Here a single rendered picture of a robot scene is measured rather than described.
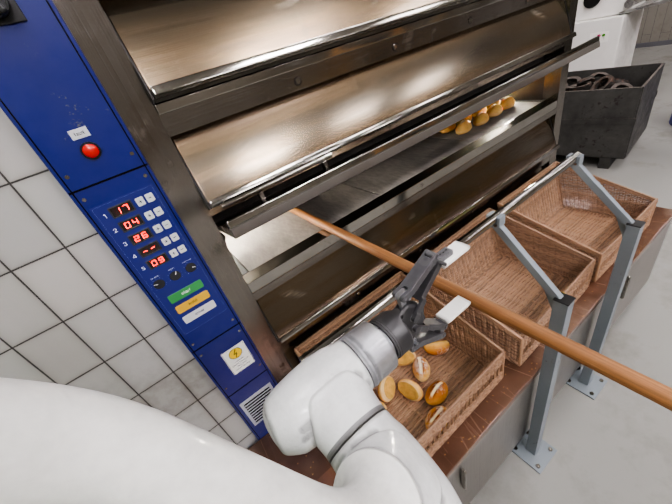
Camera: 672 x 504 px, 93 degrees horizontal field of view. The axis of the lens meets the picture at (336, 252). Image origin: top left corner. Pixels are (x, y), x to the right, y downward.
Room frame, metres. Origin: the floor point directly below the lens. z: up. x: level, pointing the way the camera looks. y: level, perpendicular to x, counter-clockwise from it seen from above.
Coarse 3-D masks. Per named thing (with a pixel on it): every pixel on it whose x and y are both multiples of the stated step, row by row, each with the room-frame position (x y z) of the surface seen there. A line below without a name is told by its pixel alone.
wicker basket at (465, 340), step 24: (384, 288) 1.00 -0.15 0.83; (432, 312) 0.91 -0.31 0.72; (312, 336) 0.84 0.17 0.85; (456, 336) 0.81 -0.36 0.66; (480, 336) 0.71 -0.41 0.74; (432, 360) 0.78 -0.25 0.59; (456, 360) 0.75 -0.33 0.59; (480, 360) 0.71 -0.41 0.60; (504, 360) 0.64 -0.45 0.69; (456, 384) 0.66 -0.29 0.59; (480, 384) 0.58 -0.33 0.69; (408, 408) 0.63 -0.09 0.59; (432, 408) 0.60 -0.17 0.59; (456, 408) 0.52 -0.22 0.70; (432, 432) 0.47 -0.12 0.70
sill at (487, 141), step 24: (528, 120) 1.50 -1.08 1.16; (480, 144) 1.34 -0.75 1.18; (432, 168) 1.24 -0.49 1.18; (456, 168) 1.25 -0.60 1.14; (408, 192) 1.12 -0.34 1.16; (360, 216) 1.02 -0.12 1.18; (312, 240) 0.95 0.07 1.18; (336, 240) 0.96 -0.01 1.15; (264, 264) 0.89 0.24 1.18; (288, 264) 0.87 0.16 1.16
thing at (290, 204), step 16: (592, 48) 1.45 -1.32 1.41; (560, 64) 1.33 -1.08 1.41; (528, 80) 1.23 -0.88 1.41; (496, 96) 1.14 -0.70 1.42; (464, 112) 1.06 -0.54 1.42; (432, 128) 0.99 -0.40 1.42; (400, 144) 0.93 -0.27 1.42; (368, 160) 0.87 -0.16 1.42; (336, 176) 0.82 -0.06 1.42; (352, 176) 0.84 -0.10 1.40; (304, 192) 0.78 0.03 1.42; (320, 192) 0.79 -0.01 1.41; (272, 208) 0.74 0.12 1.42; (288, 208) 0.75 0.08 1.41; (224, 224) 0.77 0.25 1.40; (240, 224) 0.70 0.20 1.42; (256, 224) 0.71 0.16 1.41
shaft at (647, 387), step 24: (312, 216) 1.07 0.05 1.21; (360, 240) 0.82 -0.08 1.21; (408, 264) 0.65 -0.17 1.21; (456, 288) 0.52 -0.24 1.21; (504, 312) 0.42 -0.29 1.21; (552, 336) 0.34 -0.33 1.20; (576, 360) 0.29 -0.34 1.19; (600, 360) 0.27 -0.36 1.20; (624, 384) 0.24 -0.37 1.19; (648, 384) 0.22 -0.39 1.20
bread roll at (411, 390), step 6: (402, 384) 0.69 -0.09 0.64; (408, 384) 0.67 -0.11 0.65; (414, 384) 0.67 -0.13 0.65; (402, 390) 0.67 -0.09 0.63; (408, 390) 0.66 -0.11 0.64; (414, 390) 0.65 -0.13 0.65; (420, 390) 0.65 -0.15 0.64; (408, 396) 0.65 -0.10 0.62; (414, 396) 0.64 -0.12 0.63; (420, 396) 0.63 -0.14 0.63
